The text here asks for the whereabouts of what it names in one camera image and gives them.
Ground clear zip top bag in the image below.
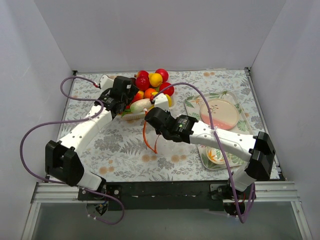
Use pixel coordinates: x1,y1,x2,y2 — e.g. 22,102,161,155
142,121,198,159

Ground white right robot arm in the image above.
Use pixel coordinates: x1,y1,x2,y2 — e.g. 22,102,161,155
144,107,276,200

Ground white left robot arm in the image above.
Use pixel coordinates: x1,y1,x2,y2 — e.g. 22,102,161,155
45,75,139,200

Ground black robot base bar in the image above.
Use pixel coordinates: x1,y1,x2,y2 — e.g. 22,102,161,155
77,179,247,217

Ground red toy apple top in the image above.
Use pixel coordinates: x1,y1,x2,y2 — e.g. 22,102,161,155
155,68,169,83

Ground red toy apple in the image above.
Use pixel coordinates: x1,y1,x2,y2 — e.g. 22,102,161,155
159,82,175,97
136,70,149,78
155,68,169,83

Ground white plastic fruit basket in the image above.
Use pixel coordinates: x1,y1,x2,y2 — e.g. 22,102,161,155
117,84,177,122

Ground white toy radish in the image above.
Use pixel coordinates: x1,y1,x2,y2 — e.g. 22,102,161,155
125,98,153,114

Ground red yellow toy mango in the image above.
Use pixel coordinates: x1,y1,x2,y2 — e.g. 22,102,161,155
132,90,144,103

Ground dark purple toy plum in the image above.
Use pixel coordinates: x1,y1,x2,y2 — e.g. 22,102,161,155
130,77,136,85

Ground yellow toy banana bunch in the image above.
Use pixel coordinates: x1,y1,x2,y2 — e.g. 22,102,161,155
151,91,173,107

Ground red toy pomegranate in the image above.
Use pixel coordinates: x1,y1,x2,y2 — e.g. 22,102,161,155
135,76,150,91

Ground small orange toy tangerine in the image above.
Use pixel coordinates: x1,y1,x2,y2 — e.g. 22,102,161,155
144,88,158,99

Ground red toy apple back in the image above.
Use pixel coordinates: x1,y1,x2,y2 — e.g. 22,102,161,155
136,70,149,78

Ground red toy apple right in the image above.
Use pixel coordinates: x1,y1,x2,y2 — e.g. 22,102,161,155
159,82,175,97

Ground small floral bowl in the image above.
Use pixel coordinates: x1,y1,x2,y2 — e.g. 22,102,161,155
205,146,225,165

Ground yellow toy peach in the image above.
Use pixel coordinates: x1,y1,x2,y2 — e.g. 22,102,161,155
148,73,163,88

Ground pink and cream plate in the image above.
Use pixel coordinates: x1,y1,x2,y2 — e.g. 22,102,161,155
200,99,239,130

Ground floral rectangular tray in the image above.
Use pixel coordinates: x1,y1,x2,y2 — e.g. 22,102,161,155
184,91,253,170

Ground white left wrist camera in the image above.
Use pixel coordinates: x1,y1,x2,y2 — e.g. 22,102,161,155
99,74,116,91

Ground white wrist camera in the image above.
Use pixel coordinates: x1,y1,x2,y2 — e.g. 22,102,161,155
153,93,170,112
99,74,116,91

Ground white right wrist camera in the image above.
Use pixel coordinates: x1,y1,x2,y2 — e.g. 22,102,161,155
153,93,170,112

